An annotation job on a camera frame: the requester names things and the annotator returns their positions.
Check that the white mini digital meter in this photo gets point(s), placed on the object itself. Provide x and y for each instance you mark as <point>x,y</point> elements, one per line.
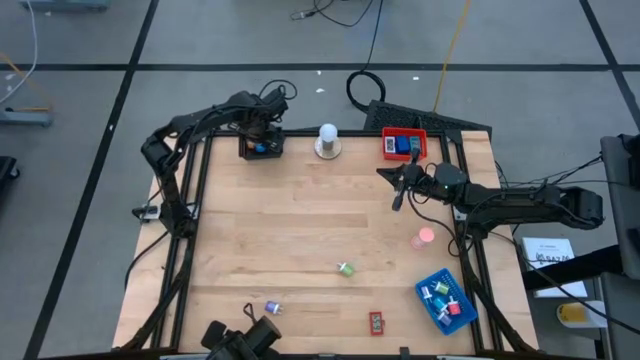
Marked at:
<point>390,145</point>

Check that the black aluminium table frame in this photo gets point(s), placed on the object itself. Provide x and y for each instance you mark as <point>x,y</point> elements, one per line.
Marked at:
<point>360,133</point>

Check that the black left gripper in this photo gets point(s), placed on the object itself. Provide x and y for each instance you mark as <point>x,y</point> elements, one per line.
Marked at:
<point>257,117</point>

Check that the pink hourglass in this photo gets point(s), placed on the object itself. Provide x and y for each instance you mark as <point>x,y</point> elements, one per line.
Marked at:
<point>425,235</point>

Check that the black perforated floor mat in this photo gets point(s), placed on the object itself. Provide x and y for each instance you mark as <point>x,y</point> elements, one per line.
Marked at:
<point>450,122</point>

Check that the black hourglass brown sand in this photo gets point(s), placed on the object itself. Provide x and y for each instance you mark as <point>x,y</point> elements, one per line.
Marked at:
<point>250,144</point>

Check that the white bulb on round base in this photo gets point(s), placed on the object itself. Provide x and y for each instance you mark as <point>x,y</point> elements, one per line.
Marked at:
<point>328,132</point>

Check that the white paper booklet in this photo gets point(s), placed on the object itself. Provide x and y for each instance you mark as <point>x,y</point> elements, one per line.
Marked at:
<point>545,247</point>

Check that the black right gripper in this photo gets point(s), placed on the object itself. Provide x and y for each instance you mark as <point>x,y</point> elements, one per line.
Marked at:
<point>398,202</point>

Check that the black metal beam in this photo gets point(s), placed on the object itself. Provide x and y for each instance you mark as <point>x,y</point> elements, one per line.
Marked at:
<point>575,267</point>

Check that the grey stand foot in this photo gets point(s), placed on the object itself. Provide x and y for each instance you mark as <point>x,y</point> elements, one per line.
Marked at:
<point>65,5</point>
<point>25,119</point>

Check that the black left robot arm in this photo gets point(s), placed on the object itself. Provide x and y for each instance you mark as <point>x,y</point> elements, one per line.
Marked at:
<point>165,155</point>

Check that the pink USB wall charger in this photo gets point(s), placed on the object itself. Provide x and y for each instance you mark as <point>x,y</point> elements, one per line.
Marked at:
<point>454,307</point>

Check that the black plastic basket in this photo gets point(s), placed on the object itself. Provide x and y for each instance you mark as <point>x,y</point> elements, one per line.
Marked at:
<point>277,155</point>

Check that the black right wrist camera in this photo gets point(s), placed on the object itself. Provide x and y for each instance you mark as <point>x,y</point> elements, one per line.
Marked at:
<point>422,180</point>

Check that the black caster wheel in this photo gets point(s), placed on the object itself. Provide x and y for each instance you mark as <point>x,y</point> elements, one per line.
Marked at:
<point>6,172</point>

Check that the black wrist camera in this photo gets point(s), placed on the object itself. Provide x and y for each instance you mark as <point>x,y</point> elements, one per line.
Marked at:
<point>422,180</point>
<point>275,102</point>

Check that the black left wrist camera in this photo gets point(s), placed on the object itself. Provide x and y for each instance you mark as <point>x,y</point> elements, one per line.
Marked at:
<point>275,102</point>

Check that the blue plastic tray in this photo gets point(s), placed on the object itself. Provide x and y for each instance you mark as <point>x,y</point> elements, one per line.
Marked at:
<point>466,312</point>

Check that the green USB wall charger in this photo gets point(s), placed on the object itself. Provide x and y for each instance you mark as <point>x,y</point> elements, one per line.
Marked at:
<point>346,270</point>
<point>441,288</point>

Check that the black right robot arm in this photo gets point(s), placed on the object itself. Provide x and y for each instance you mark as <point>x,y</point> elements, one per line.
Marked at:
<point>525,205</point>

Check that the red mini digital meter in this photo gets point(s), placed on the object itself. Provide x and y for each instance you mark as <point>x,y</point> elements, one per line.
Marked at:
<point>376,323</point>

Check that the red plastic basket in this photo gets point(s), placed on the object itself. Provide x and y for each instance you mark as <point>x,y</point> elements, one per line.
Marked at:
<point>405,131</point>

